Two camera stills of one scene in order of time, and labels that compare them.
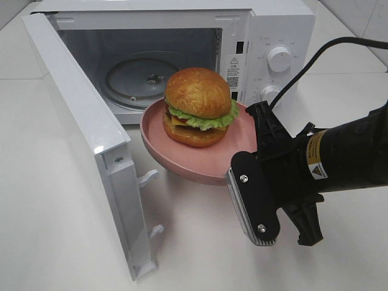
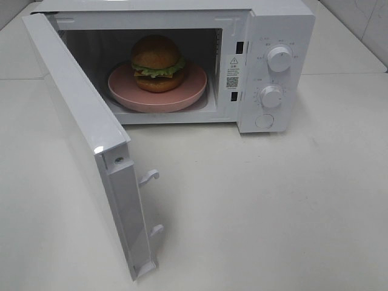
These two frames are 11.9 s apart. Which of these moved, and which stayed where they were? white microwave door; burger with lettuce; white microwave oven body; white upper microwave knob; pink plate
Moved: pink plate; burger with lettuce
Stayed: white microwave door; white upper microwave knob; white microwave oven body
